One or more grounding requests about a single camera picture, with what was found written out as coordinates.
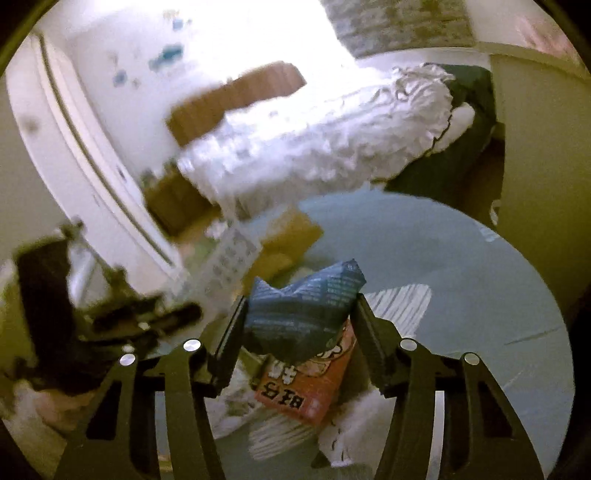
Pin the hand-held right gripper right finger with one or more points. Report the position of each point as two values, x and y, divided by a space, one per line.
367 337

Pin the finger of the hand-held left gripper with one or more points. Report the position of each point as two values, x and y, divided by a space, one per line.
175 314

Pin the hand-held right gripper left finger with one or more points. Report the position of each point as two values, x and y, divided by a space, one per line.
230 337

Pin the white printed packet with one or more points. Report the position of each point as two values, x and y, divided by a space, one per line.
228 267

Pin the blue snack packet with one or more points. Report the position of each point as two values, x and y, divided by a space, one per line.
300 314

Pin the person's left forearm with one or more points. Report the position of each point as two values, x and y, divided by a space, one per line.
51 410

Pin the striped white paper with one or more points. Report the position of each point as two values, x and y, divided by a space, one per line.
401 307
281 436

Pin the clear plastic wrapper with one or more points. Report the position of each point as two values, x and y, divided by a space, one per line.
235 406

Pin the white patterned packet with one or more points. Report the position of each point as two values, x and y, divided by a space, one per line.
355 429

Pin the wooden nightstand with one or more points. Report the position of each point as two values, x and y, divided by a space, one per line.
178 203

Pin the yellow cardboard box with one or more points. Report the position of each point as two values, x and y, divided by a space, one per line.
291 240

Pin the white ruffled blanket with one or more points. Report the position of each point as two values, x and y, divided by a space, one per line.
323 143

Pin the wooden headboard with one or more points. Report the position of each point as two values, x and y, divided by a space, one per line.
240 99

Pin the white cabinet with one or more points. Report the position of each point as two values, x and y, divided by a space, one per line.
535 152

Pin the dark green cloth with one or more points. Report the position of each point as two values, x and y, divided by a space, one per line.
471 87

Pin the pink item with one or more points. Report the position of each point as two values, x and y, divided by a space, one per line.
547 37

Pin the blue wall stickers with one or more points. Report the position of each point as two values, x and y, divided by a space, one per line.
164 57

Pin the patterned wall poster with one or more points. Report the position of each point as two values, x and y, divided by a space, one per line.
397 25

